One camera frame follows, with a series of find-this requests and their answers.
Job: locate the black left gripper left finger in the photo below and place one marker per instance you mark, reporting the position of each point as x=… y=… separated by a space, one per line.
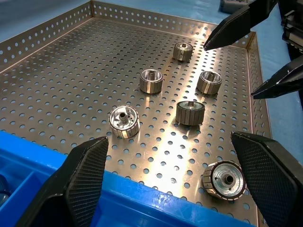
x=78 y=184

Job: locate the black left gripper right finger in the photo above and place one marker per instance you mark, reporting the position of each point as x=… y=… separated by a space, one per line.
x=272 y=179

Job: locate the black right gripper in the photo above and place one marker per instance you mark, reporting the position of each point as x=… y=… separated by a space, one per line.
x=293 y=23

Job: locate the blue compartment tray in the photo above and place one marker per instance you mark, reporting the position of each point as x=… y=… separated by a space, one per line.
x=132 y=201

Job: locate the grey device with dark buttons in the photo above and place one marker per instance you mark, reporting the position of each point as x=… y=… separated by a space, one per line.
x=232 y=7

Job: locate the perforated metal tray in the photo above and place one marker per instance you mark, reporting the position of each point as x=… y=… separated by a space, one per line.
x=71 y=82

